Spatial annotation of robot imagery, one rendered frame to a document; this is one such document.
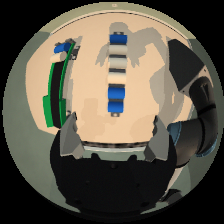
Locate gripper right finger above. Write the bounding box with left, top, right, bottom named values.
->
left=143, top=115, right=177, bottom=191

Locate blue plastic bar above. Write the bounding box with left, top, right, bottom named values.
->
left=54, top=42, right=71, bottom=53
left=108, top=87, right=125, bottom=99
left=107, top=101, right=124, bottom=113
left=110, top=34, right=127, bottom=44

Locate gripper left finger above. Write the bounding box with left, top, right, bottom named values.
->
left=50, top=112, right=85, bottom=187

